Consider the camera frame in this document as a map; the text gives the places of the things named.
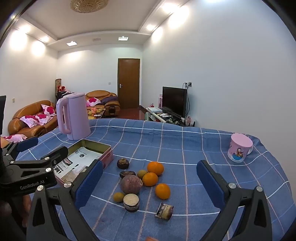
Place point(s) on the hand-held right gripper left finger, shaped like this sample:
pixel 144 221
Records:
pixel 89 183

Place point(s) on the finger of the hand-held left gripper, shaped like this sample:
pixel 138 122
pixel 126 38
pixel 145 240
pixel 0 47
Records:
pixel 56 154
pixel 27 143

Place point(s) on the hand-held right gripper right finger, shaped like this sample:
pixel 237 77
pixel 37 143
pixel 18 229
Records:
pixel 210 185

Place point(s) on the pink metal tin box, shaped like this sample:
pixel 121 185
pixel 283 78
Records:
pixel 106 160

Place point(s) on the small yellow-green fruit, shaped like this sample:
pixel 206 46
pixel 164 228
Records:
pixel 118 197
pixel 141 173

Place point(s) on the dark brown round fruit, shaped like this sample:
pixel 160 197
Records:
pixel 122 163

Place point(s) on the dark wrinkled fruit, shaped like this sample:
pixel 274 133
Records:
pixel 127 174

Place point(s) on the round purple tuber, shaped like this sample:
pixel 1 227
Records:
pixel 130 184

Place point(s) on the cut purple tuber piece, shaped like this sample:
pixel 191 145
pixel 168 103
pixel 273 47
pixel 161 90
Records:
pixel 131 203

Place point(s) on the orange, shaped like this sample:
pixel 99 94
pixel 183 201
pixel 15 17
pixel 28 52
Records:
pixel 155 168
pixel 162 191
pixel 149 179

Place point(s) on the pale round piece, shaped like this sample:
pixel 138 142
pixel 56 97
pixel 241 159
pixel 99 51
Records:
pixel 164 210

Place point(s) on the pink flowered pillow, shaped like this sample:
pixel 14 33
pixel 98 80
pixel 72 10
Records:
pixel 48 109
pixel 93 101
pixel 29 120
pixel 15 138
pixel 43 118

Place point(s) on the printed paper sheet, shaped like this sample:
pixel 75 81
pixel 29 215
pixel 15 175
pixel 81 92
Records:
pixel 76 160

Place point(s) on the long brown leather sofa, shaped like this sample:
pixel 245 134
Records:
pixel 23 111

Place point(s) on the purple electric kettle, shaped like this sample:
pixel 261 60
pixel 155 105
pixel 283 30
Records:
pixel 74 115

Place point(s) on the pink cartoon mug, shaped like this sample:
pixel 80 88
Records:
pixel 239 148

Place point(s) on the blue checked tablecloth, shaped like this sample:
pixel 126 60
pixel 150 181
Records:
pixel 173 143

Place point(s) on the coffee table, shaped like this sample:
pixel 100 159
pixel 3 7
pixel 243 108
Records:
pixel 97 114

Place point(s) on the stacked black chairs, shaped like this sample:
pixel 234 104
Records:
pixel 63 95

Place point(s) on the framed picture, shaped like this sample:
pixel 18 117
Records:
pixel 57 83

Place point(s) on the brown leather armchair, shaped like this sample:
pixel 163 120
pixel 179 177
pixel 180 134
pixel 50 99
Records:
pixel 111 109

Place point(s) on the dark purple blanket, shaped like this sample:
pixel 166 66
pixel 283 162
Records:
pixel 109 100

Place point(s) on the television stand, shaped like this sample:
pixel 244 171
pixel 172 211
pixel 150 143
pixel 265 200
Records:
pixel 166 119

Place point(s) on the black television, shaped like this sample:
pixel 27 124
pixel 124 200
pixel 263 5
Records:
pixel 174 100

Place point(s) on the white flat device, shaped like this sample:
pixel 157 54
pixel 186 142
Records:
pixel 154 109

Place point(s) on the brown wooden door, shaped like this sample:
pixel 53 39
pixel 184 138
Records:
pixel 128 83

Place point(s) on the square ceiling panel light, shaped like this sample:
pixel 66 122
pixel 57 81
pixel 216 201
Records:
pixel 123 38
pixel 71 43

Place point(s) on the ceiling air vent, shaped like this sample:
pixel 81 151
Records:
pixel 97 39

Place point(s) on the gold ceiling lamp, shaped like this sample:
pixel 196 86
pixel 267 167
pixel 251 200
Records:
pixel 89 5

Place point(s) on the white wall outlet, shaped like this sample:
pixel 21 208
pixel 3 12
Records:
pixel 188 84

